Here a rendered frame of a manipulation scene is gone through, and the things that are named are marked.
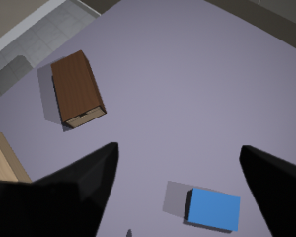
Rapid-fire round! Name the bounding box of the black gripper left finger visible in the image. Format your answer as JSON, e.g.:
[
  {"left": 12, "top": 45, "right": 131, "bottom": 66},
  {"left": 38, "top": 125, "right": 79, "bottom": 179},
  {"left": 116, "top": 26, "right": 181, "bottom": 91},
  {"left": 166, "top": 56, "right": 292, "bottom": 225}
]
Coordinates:
[{"left": 0, "top": 142, "right": 119, "bottom": 237}]

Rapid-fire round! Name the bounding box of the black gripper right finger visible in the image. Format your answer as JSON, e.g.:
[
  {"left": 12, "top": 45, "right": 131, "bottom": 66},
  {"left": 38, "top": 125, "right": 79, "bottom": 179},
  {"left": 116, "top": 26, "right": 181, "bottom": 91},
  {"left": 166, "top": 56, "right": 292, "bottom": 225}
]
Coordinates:
[{"left": 239, "top": 145, "right": 296, "bottom": 237}]

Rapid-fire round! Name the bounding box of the blue rectangular block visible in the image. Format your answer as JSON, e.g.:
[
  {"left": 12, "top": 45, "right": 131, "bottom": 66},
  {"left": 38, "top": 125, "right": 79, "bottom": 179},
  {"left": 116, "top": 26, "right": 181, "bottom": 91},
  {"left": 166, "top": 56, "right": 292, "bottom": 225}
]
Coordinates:
[{"left": 188, "top": 188, "right": 241, "bottom": 232}]

